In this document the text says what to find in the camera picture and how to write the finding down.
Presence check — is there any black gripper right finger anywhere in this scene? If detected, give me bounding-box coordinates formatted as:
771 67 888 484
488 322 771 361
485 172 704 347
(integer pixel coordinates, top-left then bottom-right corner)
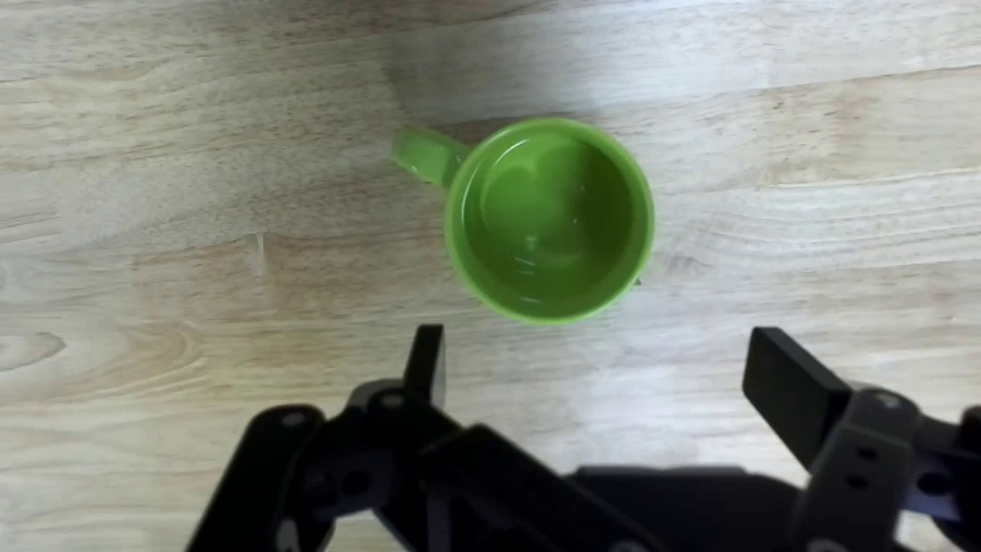
742 324 981 552

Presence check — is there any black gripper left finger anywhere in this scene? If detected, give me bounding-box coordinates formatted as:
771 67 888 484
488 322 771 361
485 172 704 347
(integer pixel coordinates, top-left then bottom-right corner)
188 322 657 552

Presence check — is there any green ceramic mug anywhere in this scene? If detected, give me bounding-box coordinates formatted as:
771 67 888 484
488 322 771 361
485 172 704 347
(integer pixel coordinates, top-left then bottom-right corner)
390 113 659 329

